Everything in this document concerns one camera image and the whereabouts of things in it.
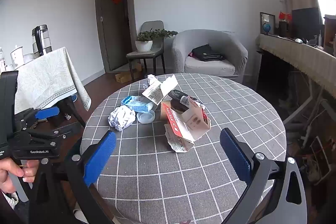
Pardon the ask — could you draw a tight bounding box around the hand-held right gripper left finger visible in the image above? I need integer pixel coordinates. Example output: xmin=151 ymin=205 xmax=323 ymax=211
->
xmin=64 ymin=130 xmax=117 ymax=224

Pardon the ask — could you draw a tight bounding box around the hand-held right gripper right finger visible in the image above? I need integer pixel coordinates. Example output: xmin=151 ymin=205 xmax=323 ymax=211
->
xmin=219 ymin=128 xmax=307 ymax=224

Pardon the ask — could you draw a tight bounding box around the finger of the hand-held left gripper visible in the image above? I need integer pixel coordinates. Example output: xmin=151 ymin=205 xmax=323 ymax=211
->
xmin=14 ymin=106 xmax=60 ymax=130
xmin=26 ymin=128 xmax=75 ymax=141

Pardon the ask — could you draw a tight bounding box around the large white paper ball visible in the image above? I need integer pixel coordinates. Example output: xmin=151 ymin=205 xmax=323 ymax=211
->
xmin=109 ymin=105 xmax=137 ymax=132

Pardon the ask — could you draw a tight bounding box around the red and white carton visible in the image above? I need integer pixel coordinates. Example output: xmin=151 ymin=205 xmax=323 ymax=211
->
xmin=161 ymin=100 xmax=212 ymax=153

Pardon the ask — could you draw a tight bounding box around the white round plastic lid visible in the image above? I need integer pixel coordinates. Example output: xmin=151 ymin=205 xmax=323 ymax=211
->
xmin=136 ymin=111 xmax=156 ymax=124

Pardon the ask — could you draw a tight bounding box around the blue tissue packet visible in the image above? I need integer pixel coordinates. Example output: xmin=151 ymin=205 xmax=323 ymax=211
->
xmin=121 ymin=95 xmax=155 ymax=114

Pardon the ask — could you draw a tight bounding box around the black snack wrapper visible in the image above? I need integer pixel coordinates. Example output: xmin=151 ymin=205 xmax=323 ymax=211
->
xmin=168 ymin=89 xmax=205 ymax=111

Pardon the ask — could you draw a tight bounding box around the white labelled cardboard box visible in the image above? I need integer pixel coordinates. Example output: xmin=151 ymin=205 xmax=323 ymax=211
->
xmin=142 ymin=74 xmax=178 ymax=106

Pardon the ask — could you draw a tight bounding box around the small white paper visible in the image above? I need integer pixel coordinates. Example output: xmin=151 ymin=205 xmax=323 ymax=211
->
xmin=143 ymin=74 xmax=158 ymax=90

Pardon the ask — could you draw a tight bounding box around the person's left hand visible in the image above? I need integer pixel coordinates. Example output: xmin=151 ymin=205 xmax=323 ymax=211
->
xmin=0 ymin=157 xmax=40 ymax=194

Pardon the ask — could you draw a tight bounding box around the dark table leg with sock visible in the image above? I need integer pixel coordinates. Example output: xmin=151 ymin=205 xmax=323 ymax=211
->
xmin=69 ymin=97 xmax=87 ymax=129

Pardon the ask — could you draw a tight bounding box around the cream patterned tablecloth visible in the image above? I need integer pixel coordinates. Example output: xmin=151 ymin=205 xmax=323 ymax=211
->
xmin=14 ymin=47 xmax=91 ymax=111

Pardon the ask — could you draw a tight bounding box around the white ceramic teapot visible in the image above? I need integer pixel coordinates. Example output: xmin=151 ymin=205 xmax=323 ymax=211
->
xmin=10 ymin=45 xmax=25 ymax=69

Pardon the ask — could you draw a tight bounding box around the grey checked tablecloth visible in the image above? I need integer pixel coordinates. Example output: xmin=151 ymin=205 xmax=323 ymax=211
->
xmin=80 ymin=73 xmax=286 ymax=224

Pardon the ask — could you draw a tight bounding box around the glass electric kettle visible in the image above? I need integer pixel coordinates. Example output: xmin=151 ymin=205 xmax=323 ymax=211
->
xmin=32 ymin=25 xmax=53 ymax=58

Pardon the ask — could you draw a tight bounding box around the white power strip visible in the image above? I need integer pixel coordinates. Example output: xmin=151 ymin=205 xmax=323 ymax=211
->
xmin=302 ymin=125 xmax=313 ymax=147

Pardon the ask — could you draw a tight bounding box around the flat cardboard box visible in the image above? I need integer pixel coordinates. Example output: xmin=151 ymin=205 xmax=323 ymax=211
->
xmin=115 ymin=63 xmax=142 ymax=83

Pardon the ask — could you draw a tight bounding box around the grey armchair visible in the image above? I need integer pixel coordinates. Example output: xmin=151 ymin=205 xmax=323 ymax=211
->
xmin=172 ymin=29 xmax=248 ymax=84

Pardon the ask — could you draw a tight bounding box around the grey-brown door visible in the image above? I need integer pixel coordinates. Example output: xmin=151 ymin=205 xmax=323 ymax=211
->
xmin=95 ymin=0 xmax=137 ymax=74

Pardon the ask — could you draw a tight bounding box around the black bag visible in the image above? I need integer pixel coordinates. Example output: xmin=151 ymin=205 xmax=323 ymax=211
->
xmin=192 ymin=44 xmax=226 ymax=62

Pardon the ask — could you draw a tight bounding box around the potted plant in white pot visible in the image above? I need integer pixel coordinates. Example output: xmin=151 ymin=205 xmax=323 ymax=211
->
xmin=135 ymin=29 xmax=178 ymax=52

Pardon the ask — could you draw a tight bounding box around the desk with fringed cloth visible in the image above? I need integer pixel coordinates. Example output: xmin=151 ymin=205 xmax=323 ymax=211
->
xmin=256 ymin=34 xmax=336 ymax=98

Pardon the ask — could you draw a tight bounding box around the grey dining chair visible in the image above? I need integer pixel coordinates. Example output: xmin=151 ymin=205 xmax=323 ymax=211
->
xmin=126 ymin=21 xmax=166 ymax=80

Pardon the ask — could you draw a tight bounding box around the dark framed mirror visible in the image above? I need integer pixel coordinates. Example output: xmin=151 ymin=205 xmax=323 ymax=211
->
xmin=259 ymin=12 xmax=276 ymax=35

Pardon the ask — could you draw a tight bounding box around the black monitor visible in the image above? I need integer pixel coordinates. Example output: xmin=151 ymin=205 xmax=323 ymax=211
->
xmin=291 ymin=7 xmax=322 ymax=38

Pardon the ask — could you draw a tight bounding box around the white rectangular frame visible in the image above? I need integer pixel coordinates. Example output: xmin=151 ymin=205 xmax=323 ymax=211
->
xmin=310 ymin=136 xmax=332 ymax=174

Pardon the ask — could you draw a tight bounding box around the white desk frame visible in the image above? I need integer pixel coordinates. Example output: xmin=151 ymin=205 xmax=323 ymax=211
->
xmin=283 ymin=77 xmax=336 ymax=135

